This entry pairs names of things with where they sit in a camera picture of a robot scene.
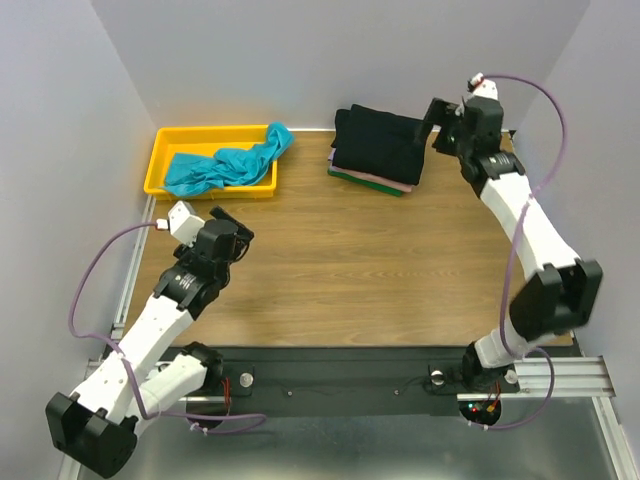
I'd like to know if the black t-shirt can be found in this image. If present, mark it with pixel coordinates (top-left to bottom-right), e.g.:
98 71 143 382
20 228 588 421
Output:
331 104 426 186

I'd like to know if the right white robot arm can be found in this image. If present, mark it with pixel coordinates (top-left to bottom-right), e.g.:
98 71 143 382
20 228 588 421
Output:
416 96 603 390

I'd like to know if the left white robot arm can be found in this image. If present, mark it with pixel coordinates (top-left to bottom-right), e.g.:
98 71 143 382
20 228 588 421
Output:
45 201 254 479

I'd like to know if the teal t-shirt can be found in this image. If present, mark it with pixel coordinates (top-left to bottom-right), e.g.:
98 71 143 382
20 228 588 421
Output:
164 122 294 199

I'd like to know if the green folded t-shirt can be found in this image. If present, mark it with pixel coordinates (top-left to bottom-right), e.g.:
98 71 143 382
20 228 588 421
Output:
327 170 404 197

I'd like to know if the pink folded t-shirt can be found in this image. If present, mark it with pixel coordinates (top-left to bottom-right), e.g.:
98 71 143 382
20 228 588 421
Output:
328 166 414 193

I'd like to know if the yellow plastic bin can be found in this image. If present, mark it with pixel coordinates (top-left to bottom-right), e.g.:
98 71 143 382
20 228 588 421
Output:
143 125 278 201

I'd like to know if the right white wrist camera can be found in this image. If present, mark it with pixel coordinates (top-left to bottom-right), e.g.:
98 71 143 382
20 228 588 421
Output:
466 73 499 101

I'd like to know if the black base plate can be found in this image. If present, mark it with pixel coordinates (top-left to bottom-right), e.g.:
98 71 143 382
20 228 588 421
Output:
164 344 521 419

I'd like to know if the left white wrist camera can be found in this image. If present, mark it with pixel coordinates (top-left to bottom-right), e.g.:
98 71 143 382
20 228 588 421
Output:
154 201 205 247

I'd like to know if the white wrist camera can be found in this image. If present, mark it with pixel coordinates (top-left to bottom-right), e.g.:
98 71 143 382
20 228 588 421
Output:
466 73 499 101
154 201 205 247

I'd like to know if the aluminium frame rail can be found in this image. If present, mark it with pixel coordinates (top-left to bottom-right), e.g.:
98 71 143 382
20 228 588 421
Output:
57 199 619 480

